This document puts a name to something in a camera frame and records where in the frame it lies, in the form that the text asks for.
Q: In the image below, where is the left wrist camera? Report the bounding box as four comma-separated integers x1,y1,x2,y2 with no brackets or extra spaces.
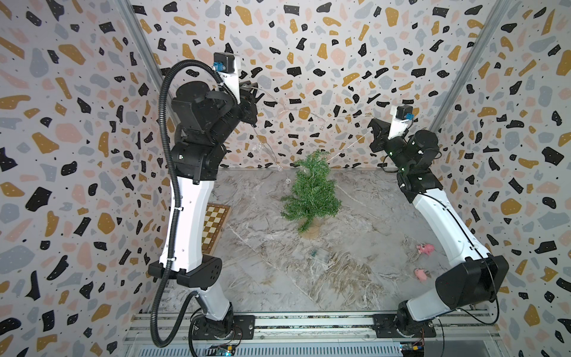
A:
214,52,241,104

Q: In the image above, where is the pink toy pig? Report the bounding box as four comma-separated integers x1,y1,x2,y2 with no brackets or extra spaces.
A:
414,269,431,282
416,243,435,256

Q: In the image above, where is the clear battery box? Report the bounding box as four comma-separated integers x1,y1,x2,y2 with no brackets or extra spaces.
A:
309,247,332,269

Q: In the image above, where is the clear string light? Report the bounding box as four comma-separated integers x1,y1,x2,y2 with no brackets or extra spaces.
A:
225,88,384,171

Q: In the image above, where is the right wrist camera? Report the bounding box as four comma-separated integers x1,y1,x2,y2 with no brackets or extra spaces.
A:
388,105,414,140

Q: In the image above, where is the black corrugated cable conduit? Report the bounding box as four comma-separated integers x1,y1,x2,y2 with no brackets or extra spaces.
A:
149,59,237,349

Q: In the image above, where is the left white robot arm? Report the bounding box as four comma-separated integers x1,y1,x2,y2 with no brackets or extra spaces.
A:
149,81,259,347

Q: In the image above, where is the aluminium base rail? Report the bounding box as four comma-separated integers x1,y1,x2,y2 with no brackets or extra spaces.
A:
125,310,509,356

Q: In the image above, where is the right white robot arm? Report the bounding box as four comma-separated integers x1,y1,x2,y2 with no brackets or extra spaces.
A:
368,118,509,337

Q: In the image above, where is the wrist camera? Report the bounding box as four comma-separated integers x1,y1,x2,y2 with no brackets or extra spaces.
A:
214,52,241,104
388,105,414,140

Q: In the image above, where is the small green christmas tree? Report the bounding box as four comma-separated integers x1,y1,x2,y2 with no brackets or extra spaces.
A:
281,151,341,234

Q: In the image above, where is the wooden chess board box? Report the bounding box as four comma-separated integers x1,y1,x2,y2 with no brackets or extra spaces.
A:
202,203,231,255

